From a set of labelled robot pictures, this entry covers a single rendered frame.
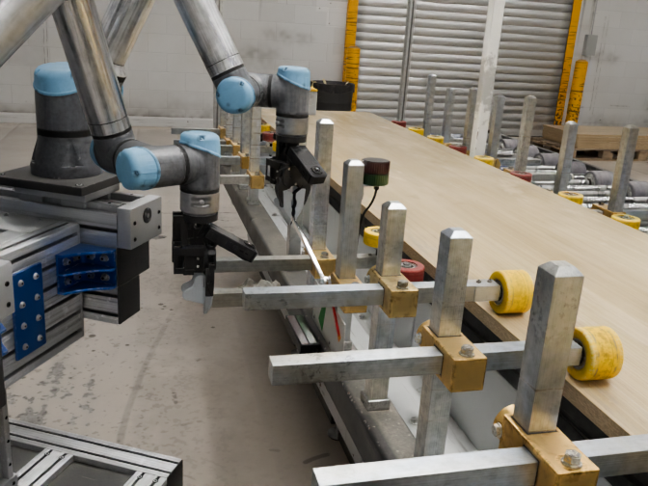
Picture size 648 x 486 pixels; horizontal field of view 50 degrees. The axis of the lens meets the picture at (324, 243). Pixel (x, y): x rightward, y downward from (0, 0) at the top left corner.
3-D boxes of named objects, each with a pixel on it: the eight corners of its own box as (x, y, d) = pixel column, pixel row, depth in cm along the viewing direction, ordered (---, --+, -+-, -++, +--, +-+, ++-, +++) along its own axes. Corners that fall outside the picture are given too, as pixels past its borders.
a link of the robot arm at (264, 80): (218, 71, 151) (268, 75, 151) (229, 68, 162) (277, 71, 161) (218, 108, 154) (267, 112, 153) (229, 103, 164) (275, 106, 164)
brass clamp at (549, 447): (545, 516, 72) (553, 474, 71) (485, 442, 85) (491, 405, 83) (597, 509, 74) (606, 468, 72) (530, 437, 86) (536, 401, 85)
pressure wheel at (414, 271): (390, 320, 149) (395, 269, 145) (378, 305, 156) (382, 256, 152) (424, 318, 151) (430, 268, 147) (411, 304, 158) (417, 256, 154)
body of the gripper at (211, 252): (172, 264, 141) (172, 206, 137) (214, 263, 143) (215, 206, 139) (174, 278, 134) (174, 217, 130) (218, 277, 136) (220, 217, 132)
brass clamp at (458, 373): (445, 393, 95) (450, 360, 94) (410, 349, 107) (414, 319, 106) (487, 391, 97) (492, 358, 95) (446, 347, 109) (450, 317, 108)
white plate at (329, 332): (339, 367, 147) (343, 324, 144) (310, 317, 171) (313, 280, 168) (342, 367, 147) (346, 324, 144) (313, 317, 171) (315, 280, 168)
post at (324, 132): (308, 309, 178) (319, 119, 163) (305, 303, 181) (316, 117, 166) (321, 308, 179) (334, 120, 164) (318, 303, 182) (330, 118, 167)
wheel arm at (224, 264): (212, 276, 164) (212, 259, 163) (210, 271, 168) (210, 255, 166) (386, 271, 176) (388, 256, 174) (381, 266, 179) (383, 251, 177)
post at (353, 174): (332, 372, 156) (348, 161, 142) (328, 364, 159) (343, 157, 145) (347, 371, 157) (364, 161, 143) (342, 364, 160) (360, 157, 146)
